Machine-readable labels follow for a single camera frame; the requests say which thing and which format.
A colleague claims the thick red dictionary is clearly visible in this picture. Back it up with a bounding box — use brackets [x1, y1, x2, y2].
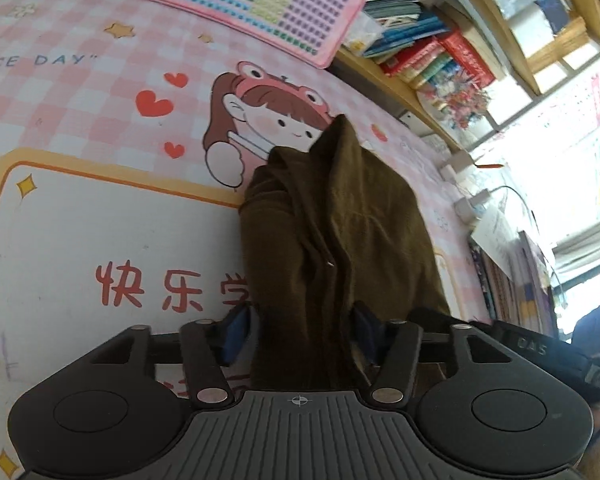
[440, 30, 496, 86]

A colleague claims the wooden stand with pencil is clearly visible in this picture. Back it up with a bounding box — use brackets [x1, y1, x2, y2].
[440, 152, 506, 181]

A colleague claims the brown garment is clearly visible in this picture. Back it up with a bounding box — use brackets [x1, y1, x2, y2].
[237, 114, 453, 391]

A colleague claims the row of books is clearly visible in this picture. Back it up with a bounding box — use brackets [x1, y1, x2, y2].
[340, 0, 506, 111]

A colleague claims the stack of flat books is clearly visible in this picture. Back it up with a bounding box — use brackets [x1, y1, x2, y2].
[467, 230, 561, 336]

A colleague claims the stack of gold frames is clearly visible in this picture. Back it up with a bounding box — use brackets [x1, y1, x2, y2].
[542, 16, 590, 65]

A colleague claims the pink learning keyboard toy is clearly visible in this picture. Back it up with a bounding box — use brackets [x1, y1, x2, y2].
[145, 0, 381, 70]

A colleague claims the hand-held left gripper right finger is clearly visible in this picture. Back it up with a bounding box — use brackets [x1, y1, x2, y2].
[351, 302, 512, 409]

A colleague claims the pink checked cartoon desk mat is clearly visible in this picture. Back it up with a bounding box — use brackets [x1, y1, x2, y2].
[0, 0, 496, 480]

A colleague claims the colourful figurine display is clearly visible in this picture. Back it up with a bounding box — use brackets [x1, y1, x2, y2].
[417, 72, 498, 133]

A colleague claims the white paper sheet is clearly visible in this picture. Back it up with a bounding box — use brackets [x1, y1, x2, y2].
[470, 205, 521, 273]

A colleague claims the white storage box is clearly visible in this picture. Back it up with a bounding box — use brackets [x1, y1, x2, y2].
[500, 2, 556, 51]

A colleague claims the white and wooden bookshelf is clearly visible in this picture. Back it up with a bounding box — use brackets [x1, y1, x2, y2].
[330, 0, 600, 153]

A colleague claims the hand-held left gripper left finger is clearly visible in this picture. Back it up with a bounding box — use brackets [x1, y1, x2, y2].
[82, 305, 254, 410]

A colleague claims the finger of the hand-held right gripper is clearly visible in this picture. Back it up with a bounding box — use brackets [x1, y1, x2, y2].
[409, 306, 496, 333]

